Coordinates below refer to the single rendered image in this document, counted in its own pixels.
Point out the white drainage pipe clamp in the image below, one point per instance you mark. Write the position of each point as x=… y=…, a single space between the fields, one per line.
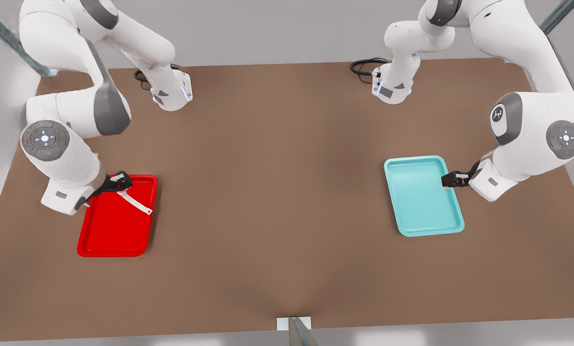
x=136 y=202

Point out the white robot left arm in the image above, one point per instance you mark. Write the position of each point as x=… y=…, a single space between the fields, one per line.
x=532 y=120

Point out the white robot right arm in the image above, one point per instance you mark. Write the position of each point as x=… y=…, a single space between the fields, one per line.
x=75 y=110

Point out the teal rectangular tray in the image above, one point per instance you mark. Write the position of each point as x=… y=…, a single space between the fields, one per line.
x=421 y=202

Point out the red rectangular tray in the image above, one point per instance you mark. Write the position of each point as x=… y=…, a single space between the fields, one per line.
x=114 y=230

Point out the silver frame post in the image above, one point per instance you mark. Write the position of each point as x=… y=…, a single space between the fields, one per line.
x=8 y=38
x=558 y=14
x=299 y=331

